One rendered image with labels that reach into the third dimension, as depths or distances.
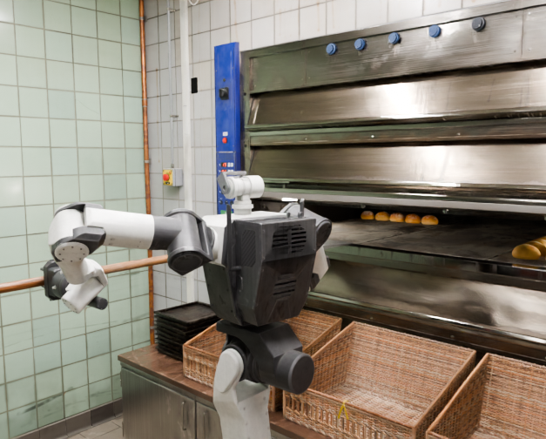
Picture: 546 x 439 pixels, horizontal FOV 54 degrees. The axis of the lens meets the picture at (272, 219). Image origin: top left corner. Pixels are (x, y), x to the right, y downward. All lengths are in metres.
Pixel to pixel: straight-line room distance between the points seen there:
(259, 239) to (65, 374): 2.19
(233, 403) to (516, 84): 1.41
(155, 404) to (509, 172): 1.86
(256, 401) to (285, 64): 1.59
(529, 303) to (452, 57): 0.94
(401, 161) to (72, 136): 1.83
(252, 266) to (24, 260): 1.90
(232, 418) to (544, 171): 1.30
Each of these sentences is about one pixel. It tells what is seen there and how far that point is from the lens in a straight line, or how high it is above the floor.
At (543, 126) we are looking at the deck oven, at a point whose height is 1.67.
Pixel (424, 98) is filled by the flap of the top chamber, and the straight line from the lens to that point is 2.22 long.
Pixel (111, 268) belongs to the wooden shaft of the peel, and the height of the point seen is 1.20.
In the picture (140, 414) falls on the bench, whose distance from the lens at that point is 2.90.
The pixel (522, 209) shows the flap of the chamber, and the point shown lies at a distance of 1.92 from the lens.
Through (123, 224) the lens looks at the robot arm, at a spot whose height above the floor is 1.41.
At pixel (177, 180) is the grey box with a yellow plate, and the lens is 3.16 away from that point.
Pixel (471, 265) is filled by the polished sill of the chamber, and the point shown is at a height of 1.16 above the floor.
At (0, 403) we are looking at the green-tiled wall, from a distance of 3.28.
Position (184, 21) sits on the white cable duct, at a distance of 3.21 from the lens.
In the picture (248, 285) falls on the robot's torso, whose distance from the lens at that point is 1.45.
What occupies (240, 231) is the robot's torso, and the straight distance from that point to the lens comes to 1.45.
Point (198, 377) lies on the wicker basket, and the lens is 2.51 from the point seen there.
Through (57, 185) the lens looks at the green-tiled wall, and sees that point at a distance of 3.17.
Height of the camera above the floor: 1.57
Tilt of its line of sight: 7 degrees down
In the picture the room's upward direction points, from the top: straight up
